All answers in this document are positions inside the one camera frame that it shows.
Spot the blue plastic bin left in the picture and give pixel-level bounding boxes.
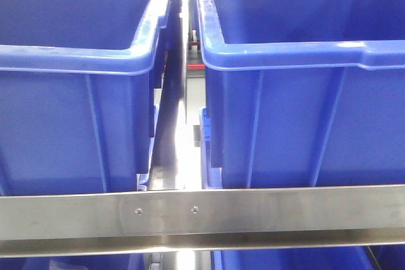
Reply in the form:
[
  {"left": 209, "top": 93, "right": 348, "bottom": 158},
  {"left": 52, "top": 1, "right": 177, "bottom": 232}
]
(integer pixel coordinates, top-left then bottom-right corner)
[{"left": 1, "top": 0, "right": 170, "bottom": 195}]

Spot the stainless steel shelf rack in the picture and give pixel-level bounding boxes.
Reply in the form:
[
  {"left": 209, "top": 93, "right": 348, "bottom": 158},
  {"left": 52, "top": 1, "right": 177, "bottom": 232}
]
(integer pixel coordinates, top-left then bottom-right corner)
[{"left": 1, "top": 0, "right": 404, "bottom": 269}]

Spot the blue plastic bin right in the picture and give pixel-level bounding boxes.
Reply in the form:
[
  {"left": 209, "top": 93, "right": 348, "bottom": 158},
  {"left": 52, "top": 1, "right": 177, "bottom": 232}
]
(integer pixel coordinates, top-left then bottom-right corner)
[{"left": 197, "top": 0, "right": 404, "bottom": 188}]

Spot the blue bin lower shelf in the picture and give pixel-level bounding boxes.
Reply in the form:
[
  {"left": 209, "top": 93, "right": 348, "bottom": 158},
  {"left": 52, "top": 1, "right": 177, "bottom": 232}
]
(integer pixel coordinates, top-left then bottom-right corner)
[{"left": 211, "top": 245, "right": 404, "bottom": 269}]

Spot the blue plastic bin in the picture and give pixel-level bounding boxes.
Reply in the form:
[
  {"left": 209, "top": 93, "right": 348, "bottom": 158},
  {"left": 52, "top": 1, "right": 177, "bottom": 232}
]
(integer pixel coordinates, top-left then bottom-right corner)
[
  {"left": 197, "top": 0, "right": 404, "bottom": 188},
  {"left": 1, "top": 0, "right": 170, "bottom": 195}
]

